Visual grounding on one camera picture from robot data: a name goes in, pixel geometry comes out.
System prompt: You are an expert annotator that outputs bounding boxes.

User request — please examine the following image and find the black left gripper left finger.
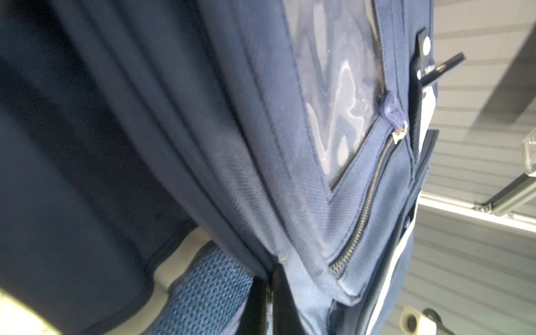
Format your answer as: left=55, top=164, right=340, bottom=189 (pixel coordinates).
left=237, top=278, right=269, bottom=335

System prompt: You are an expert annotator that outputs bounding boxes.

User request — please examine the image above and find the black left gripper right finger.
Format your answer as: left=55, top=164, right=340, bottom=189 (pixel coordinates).
left=272, top=264, right=305, bottom=335

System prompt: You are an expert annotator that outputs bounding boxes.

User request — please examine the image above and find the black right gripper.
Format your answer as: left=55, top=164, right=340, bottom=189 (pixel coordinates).
left=399, top=305, right=454, bottom=335

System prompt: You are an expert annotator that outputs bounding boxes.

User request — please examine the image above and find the navy blue backpack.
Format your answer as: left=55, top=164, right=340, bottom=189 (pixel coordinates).
left=1, top=1, right=465, bottom=334

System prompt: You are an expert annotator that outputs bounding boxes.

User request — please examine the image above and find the white wire mesh basket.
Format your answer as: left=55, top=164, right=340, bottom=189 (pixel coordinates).
left=521, top=128, right=536, bottom=177

